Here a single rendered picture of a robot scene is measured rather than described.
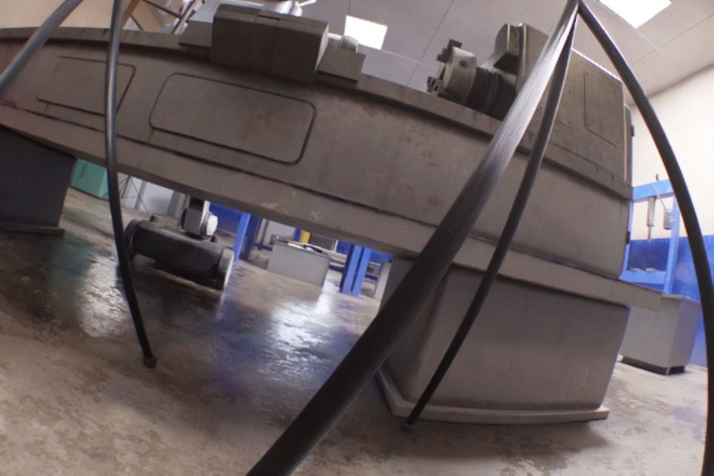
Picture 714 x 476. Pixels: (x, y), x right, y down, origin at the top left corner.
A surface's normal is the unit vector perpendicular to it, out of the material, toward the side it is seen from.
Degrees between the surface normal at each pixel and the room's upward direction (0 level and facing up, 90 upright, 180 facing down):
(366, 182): 90
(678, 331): 90
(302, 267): 90
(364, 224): 90
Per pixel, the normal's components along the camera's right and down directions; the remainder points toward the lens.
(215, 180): 0.10, -0.11
